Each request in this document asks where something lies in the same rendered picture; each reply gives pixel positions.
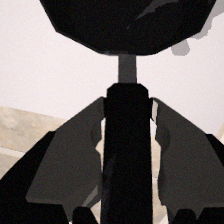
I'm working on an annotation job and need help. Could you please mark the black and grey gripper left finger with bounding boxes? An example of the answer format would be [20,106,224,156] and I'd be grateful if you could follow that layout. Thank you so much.
[0,96,106,224]

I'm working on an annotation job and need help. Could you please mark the black frying pan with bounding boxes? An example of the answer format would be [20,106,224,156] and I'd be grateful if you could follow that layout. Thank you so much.
[39,0,216,224]

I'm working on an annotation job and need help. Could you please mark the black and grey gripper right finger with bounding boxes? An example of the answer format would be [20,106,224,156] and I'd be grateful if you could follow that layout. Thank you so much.
[149,97,224,224]

